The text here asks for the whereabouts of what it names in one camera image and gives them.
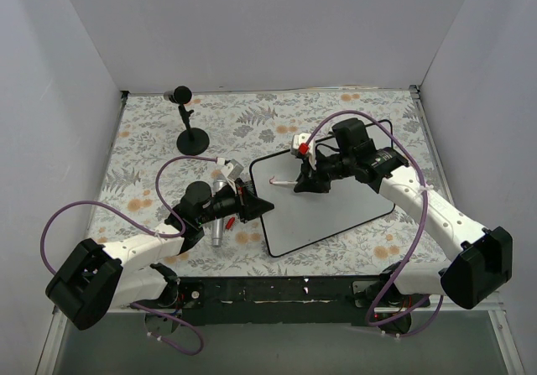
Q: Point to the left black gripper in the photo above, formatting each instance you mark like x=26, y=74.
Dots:
x=244, y=200

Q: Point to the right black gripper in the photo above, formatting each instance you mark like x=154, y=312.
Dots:
x=315, y=174

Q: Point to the red marker cap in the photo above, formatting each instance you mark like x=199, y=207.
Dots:
x=230, y=223

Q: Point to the red white marker pen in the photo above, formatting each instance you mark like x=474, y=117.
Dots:
x=282, y=182

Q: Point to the white whiteboard black frame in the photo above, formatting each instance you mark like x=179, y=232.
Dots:
x=299, y=220

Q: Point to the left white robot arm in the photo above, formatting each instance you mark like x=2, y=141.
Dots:
x=97, y=277

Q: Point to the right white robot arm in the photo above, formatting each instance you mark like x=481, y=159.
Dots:
x=479, y=259

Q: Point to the silver microphone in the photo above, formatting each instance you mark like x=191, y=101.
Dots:
x=218, y=225

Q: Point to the black microphone stand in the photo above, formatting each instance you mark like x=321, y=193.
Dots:
x=192, y=141

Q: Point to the floral table mat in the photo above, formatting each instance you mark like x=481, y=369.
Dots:
x=143, y=177

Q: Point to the black base bar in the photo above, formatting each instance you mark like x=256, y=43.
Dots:
x=277, y=300

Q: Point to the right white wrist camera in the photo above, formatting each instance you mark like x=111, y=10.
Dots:
x=303, y=148

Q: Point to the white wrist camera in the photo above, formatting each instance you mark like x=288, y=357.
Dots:
x=303, y=148
x=232, y=170

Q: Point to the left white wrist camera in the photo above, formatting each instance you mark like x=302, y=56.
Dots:
x=232, y=170

